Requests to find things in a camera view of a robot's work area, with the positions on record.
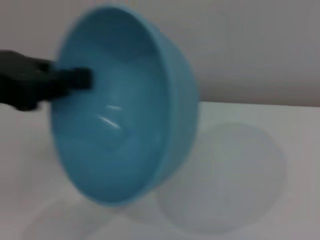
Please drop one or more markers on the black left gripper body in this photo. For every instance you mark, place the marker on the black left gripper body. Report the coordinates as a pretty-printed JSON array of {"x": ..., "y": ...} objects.
[{"x": 22, "y": 80}]

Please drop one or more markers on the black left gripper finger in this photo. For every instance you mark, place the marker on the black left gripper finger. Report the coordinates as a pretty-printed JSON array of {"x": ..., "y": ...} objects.
[{"x": 75, "y": 78}]

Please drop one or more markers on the blue ceramic bowl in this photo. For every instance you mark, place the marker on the blue ceramic bowl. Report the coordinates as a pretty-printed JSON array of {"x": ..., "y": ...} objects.
[{"x": 130, "y": 125}]

